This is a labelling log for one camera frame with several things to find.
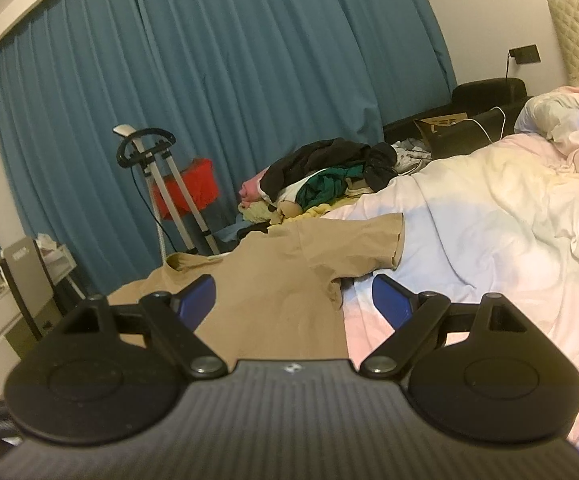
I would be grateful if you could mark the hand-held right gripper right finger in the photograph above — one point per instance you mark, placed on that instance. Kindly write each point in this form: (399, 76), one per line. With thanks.
(389, 296)

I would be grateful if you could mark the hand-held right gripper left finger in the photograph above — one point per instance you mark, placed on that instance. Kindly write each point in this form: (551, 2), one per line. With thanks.
(197, 297)

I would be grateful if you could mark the tan t-shirt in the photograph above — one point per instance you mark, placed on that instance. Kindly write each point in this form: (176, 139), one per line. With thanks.
(274, 285)

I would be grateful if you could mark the pile of mixed clothes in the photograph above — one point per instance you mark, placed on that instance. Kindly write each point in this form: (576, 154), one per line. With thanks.
(329, 172)

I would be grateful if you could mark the red bag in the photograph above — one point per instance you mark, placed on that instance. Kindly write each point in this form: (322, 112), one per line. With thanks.
(192, 187)

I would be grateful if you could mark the garment steamer stand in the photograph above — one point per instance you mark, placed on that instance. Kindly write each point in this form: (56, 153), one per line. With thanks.
(162, 185)

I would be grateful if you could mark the pink white duvet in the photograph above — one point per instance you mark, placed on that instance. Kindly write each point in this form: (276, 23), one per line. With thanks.
(494, 240)

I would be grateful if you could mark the cardboard box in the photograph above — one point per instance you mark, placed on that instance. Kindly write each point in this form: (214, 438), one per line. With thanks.
(442, 132)

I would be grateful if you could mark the black sofa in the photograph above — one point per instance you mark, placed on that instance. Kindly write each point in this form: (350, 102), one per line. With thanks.
(469, 110)

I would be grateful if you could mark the blue curtain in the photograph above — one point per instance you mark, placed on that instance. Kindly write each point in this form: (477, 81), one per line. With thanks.
(209, 95)

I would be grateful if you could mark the white pillow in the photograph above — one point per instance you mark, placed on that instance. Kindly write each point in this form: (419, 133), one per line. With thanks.
(554, 115)

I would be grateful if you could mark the black wall socket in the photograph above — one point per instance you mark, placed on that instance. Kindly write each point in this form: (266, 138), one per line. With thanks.
(523, 54)

